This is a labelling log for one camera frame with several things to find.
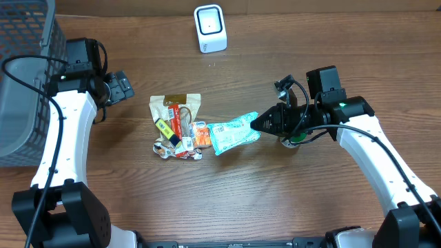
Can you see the grey plastic mesh basket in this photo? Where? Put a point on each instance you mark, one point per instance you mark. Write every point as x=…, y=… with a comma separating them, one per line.
x=30, y=32

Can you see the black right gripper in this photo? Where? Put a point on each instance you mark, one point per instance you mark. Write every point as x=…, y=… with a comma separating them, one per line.
x=280, y=120

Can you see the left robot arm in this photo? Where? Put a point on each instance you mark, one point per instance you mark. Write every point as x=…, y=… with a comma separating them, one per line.
x=59, y=209

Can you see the teal orange tissue pack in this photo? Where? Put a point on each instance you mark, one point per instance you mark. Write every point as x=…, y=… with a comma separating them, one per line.
x=228, y=135

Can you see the green lid knorr cup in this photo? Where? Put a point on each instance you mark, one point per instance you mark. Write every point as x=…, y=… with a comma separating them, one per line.
x=293, y=141

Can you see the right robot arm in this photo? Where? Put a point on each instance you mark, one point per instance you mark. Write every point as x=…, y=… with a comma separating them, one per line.
x=411, y=208

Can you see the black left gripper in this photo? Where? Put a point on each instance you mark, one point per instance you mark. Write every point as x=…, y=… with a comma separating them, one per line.
x=121, y=86

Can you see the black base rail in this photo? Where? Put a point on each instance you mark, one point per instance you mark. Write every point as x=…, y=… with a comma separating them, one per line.
x=234, y=244

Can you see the red snack stick packet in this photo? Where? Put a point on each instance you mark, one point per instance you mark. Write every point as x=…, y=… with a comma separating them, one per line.
x=175, y=120

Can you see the small orange snack packet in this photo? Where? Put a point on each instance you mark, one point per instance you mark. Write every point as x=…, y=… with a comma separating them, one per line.
x=200, y=134

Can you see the white barcode scanner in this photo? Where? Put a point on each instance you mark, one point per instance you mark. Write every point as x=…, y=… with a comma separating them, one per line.
x=210, y=28

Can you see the silver red crinkled wrapper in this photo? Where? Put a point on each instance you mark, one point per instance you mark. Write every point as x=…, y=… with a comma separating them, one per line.
x=187, y=150

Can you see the yellow highlighter marker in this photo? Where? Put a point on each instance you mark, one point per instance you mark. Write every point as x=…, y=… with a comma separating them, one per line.
x=168, y=133

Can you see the beige brown snack pouch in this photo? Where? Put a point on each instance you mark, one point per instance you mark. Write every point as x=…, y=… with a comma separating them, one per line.
x=188, y=107

